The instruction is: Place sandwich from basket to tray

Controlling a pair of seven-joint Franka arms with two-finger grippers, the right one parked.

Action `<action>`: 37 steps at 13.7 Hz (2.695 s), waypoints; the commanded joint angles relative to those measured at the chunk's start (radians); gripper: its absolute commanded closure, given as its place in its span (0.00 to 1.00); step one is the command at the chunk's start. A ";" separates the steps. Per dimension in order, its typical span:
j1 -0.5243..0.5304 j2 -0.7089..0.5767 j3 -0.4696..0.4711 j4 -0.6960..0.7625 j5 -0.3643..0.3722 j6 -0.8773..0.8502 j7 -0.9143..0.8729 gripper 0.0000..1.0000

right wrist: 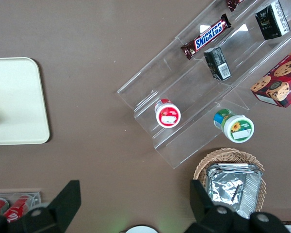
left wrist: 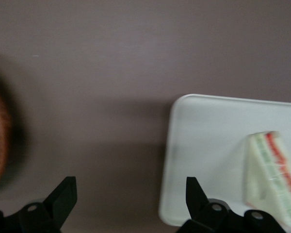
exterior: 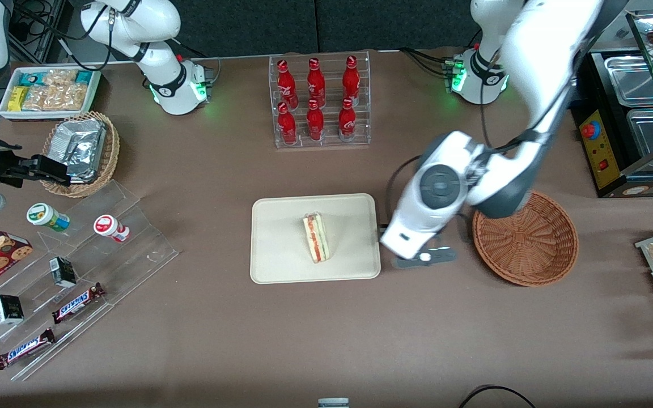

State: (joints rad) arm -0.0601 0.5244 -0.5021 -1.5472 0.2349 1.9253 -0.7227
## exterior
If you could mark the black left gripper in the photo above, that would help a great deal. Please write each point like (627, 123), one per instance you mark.
(383, 225)

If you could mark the triangular sandwich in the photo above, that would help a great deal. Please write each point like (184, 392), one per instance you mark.
(318, 241)

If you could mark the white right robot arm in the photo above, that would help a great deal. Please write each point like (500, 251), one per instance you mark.
(162, 85)

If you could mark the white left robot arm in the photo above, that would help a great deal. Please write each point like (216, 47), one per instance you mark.
(553, 45)

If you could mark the white snack tray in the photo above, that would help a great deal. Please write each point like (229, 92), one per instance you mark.
(3, 107)

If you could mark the light wicker basket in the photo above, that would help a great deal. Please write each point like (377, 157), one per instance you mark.
(108, 153)

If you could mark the cream plastic serving tray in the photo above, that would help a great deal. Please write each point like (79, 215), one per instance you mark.
(281, 243)

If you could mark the brown wicker basket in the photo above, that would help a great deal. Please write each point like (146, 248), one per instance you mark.
(530, 249)

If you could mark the green lid yogurt cup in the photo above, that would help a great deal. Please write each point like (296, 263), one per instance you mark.
(43, 215)

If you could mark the foil wrapped package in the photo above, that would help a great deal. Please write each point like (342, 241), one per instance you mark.
(83, 177)
(80, 148)

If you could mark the yellow snack packet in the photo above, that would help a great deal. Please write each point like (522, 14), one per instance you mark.
(18, 98)

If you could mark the teal snack packet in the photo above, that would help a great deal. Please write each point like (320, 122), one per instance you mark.
(83, 77)
(30, 77)

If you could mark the red lid yogurt cup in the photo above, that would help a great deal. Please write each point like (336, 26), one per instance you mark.
(108, 226)

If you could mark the clear acrylic bottle rack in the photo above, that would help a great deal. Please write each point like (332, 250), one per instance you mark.
(329, 144)

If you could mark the black drink carton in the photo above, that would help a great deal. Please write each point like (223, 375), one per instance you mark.
(63, 273)
(8, 309)

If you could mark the red cola bottle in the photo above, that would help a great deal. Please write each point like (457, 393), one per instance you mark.
(316, 82)
(285, 82)
(351, 79)
(315, 122)
(287, 124)
(347, 120)

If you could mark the clear acrylic tiered shelf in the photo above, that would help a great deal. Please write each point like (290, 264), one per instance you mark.
(134, 249)

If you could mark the Snickers chocolate bar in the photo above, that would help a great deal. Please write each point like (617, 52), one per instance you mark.
(25, 348)
(77, 303)

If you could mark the small grey white device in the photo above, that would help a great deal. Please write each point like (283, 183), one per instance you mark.
(333, 403)

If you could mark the black food warmer appliance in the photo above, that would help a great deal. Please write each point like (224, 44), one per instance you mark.
(601, 153)

